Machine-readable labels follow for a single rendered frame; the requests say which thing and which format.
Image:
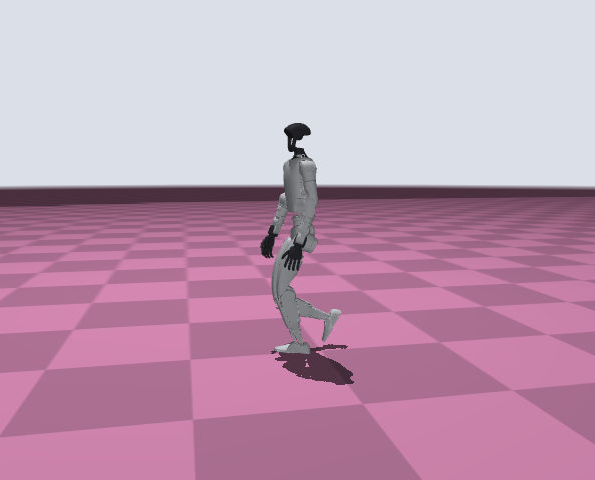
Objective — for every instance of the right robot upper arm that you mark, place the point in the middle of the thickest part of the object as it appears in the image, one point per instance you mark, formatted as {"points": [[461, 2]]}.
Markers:
{"points": [[282, 197]]}

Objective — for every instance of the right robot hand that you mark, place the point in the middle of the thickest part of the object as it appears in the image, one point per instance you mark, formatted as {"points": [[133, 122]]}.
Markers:
{"points": [[268, 243]]}

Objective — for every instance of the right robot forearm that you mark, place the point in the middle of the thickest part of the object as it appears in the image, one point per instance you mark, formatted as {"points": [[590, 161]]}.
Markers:
{"points": [[279, 218]]}

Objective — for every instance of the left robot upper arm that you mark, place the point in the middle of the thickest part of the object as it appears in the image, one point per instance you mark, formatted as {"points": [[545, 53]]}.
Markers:
{"points": [[307, 170]]}

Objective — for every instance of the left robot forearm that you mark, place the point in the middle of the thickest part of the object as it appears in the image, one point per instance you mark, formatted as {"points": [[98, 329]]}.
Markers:
{"points": [[308, 215]]}

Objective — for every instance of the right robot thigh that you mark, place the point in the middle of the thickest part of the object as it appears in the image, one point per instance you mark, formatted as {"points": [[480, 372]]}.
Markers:
{"points": [[276, 266]]}

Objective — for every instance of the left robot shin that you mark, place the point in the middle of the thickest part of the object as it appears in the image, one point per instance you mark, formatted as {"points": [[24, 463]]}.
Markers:
{"points": [[289, 311]]}

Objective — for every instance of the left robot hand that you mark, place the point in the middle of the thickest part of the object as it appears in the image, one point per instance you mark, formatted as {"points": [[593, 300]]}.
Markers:
{"points": [[294, 253]]}

